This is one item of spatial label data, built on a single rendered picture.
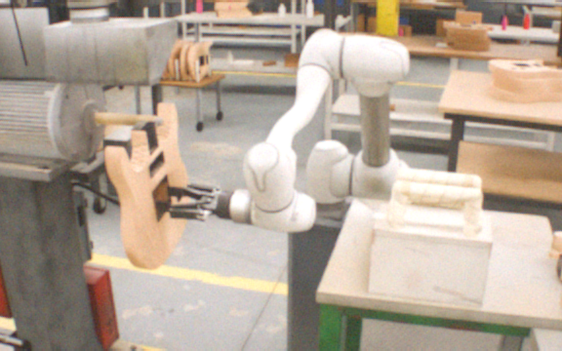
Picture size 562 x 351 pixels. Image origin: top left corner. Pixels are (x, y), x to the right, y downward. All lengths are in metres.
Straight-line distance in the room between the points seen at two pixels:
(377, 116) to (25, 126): 1.08
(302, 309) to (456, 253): 1.25
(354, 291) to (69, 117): 0.87
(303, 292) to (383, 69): 1.06
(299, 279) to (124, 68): 1.30
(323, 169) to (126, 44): 1.06
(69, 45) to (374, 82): 0.88
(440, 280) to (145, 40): 0.87
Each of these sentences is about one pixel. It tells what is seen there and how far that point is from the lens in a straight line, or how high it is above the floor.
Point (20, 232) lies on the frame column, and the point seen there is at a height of 0.90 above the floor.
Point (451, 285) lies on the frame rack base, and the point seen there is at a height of 0.98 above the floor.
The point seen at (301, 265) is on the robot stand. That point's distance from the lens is 2.41.
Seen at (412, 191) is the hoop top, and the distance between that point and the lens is 1.32.
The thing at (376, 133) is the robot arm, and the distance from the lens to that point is 2.03.
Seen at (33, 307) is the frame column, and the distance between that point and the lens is 2.07.
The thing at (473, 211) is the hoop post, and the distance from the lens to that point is 1.34.
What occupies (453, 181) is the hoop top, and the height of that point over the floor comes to 1.20.
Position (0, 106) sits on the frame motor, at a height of 1.30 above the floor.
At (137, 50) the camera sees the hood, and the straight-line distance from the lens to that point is 1.44.
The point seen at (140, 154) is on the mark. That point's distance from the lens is 1.56.
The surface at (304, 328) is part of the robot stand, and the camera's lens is 2.57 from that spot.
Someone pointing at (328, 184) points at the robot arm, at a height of 0.84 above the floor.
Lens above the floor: 1.70
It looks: 22 degrees down
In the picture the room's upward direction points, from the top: straight up
